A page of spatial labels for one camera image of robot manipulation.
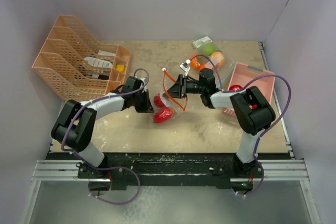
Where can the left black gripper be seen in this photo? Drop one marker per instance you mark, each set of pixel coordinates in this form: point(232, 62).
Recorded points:
point(147, 107)

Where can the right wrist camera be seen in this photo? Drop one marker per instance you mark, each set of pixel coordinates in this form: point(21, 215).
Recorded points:
point(186, 67)

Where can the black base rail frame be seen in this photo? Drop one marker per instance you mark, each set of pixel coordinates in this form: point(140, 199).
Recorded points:
point(218, 170)

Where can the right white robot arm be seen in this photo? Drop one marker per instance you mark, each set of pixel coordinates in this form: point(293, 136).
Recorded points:
point(252, 110)

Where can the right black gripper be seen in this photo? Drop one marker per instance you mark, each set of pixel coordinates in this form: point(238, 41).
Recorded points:
point(179, 89)

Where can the white packet in organizer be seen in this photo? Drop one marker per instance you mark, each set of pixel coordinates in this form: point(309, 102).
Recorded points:
point(105, 62)

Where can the zip bag of mixed fruit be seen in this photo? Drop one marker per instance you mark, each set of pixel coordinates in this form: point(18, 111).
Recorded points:
point(223, 63)

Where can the zip bag of red apples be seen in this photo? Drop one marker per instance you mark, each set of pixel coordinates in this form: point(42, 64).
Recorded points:
point(166, 108)

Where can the orange desk file organizer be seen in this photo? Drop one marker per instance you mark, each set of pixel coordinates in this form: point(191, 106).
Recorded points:
point(60, 62)

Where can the small white red box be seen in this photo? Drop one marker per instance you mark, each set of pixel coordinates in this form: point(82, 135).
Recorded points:
point(198, 43)

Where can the yellow eraser block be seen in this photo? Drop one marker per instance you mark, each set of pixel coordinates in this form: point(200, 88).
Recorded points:
point(120, 67)

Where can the red fake apple one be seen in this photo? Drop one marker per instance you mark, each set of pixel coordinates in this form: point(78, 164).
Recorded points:
point(235, 87)

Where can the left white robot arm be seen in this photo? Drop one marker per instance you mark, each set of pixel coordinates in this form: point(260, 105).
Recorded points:
point(75, 123)

